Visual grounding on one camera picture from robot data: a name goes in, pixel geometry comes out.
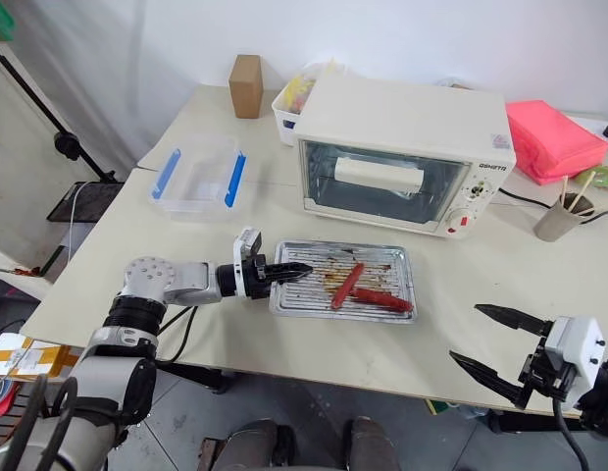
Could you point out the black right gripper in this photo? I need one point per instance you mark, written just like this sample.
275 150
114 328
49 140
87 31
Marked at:
544 375

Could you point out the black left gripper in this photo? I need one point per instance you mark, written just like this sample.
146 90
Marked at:
260 284

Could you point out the silver ribbed baking tray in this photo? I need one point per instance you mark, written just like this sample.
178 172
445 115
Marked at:
304 294

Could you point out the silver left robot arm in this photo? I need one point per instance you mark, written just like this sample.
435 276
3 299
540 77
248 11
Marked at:
186 282

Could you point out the red sausage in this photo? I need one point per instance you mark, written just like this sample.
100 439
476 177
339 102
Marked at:
385 299
347 287

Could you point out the cream oven temperature knob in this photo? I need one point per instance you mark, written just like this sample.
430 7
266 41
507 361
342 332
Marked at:
477 191

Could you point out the cream toaster oven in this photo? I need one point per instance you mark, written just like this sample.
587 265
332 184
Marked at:
407 113

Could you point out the black mesh tray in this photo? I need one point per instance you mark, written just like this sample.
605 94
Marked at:
86 201

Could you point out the clear container blue clasps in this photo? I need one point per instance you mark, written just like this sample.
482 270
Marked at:
198 176

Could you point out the grey paper cup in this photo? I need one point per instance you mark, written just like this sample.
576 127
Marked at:
559 223

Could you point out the white basket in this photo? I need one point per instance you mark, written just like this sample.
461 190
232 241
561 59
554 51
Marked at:
284 122

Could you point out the dark rounded shape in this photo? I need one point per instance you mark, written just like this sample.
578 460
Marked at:
375 444
257 444

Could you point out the wooden chopstick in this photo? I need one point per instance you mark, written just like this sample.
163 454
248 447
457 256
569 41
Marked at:
582 189
564 191

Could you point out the yellow packets in basket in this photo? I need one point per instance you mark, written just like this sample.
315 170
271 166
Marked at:
299 90

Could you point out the brown cardboard box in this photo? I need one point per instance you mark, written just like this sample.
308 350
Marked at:
246 88

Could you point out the green round plate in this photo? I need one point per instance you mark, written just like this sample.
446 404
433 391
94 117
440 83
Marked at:
605 177

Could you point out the clear plastic bag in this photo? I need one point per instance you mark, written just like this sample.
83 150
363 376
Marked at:
453 83

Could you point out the yellow and white carton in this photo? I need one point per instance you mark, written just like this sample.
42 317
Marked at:
34 358

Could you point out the black tripod stand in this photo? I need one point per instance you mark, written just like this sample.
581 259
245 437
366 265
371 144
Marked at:
39 105

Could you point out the green crate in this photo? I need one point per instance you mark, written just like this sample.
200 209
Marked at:
0 19

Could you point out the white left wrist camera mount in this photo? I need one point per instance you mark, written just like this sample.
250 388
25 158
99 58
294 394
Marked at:
246 243

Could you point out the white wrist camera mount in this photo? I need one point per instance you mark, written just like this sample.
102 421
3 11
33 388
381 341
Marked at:
246 243
578 343

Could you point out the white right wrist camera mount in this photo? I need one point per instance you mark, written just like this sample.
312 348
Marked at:
578 343

